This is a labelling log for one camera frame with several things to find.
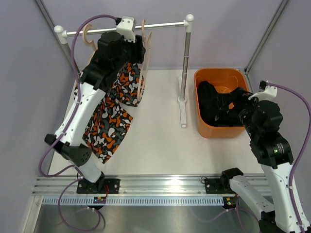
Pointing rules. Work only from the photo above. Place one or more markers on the orange camouflage shorts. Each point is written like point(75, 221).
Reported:
point(109, 122)

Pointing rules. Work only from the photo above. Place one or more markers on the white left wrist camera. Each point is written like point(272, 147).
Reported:
point(126, 28)

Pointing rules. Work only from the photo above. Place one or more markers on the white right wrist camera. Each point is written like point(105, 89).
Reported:
point(267, 92)

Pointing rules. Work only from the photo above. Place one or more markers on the black shorts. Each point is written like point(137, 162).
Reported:
point(207, 96)

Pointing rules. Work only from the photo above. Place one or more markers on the white slotted cable duct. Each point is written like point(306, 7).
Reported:
point(135, 201)

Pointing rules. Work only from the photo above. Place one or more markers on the aluminium mounting rail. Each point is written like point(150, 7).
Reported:
point(173, 185)

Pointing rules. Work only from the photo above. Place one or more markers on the orange plastic basket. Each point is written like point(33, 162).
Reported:
point(224, 80)

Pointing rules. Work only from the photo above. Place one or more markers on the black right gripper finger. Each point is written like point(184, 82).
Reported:
point(226, 97)
point(223, 113)

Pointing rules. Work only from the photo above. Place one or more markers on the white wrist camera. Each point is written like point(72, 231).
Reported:
point(126, 28)
point(267, 92)

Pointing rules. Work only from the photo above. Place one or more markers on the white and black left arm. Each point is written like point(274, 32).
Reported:
point(113, 52)

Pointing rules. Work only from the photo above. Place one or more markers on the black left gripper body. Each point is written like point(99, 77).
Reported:
point(131, 52)

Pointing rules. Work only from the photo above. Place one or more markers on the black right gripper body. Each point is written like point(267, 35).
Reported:
point(245, 107)

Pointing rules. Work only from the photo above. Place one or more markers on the silver clothes rack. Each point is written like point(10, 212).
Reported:
point(187, 23)

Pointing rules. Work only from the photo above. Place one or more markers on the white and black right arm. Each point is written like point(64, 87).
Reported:
point(261, 118)

